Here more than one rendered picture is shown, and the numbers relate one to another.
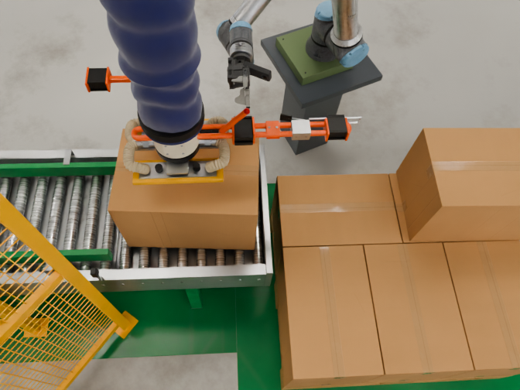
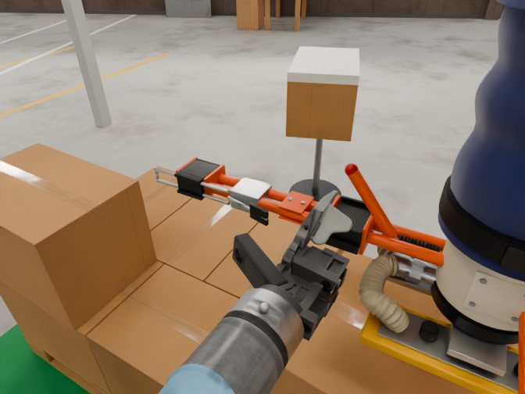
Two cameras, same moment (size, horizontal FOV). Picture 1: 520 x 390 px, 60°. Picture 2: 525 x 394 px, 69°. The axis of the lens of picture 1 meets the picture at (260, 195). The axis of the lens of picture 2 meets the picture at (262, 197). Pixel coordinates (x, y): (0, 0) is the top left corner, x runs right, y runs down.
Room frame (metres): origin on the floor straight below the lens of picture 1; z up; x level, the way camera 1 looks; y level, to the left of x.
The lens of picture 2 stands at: (1.52, 0.31, 1.67)
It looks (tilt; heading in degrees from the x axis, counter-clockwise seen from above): 35 degrees down; 219
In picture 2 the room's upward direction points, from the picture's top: 1 degrees counter-clockwise
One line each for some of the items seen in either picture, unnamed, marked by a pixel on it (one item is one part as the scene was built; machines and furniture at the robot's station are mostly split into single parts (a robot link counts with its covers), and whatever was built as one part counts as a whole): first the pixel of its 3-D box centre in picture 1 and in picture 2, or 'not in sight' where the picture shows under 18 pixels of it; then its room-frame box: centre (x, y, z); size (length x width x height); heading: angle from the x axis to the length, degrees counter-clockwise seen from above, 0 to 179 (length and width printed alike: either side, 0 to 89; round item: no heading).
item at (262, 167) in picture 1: (265, 206); not in sight; (0.99, -0.03, 0.58); 0.70 x 0.03 x 0.06; 8
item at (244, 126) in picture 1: (243, 130); (349, 223); (0.98, 0.09, 1.21); 0.10 x 0.08 x 0.06; 9
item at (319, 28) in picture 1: (329, 22); not in sight; (1.84, -0.26, 1.00); 0.17 x 0.15 x 0.18; 33
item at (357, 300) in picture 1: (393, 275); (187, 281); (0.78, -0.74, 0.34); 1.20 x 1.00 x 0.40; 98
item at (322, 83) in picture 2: not in sight; (323, 91); (-0.62, -0.88, 0.82); 0.60 x 0.40 x 0.40; 27
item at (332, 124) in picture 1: (336, 129); (201, 177); (1.03, -0.26, 1.21); 0.08 x 0.07 x 0.05; 99
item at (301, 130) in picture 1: (300, 130); (251, 195); (1.01, -0.13, 1.21); 0.07 x 0.07 x 0.04; 9
